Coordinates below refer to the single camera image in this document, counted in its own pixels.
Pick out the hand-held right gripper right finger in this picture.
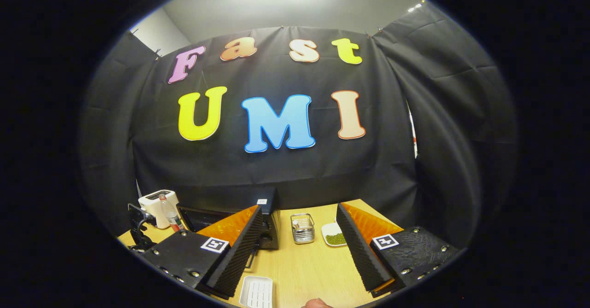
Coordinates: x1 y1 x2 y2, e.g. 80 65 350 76
336 203 461 298

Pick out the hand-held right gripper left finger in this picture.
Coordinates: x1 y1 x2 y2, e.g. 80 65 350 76
138 205 263 299

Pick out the small white ribbed tray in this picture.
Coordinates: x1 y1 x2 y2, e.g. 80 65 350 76
239 276 273 308

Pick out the clear plastic bottle red label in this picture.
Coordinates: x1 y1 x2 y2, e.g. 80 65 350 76
159 195 183 232

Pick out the black backdrop cloth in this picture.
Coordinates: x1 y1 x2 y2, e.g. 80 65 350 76
78 4 519 249

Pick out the black electric oven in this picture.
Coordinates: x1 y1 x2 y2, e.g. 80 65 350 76
177 187 280 269

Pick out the white toaster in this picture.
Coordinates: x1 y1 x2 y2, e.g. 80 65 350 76
138 190 179 229

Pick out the white sectioned plate with beans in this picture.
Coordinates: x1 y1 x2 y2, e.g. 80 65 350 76
321 222 347 247

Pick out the metal wire basket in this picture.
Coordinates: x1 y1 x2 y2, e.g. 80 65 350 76
290 213 315 245

